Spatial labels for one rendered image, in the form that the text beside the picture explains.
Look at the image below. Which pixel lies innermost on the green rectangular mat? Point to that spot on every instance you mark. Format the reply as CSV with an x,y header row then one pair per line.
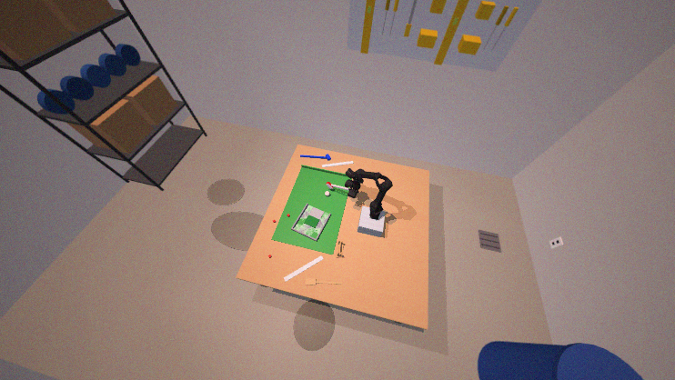
x,y
310,187

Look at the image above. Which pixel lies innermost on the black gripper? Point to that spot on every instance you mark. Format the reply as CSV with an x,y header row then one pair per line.
x,y
353,192

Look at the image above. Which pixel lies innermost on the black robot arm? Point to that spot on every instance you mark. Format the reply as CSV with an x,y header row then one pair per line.
x,y
375,205

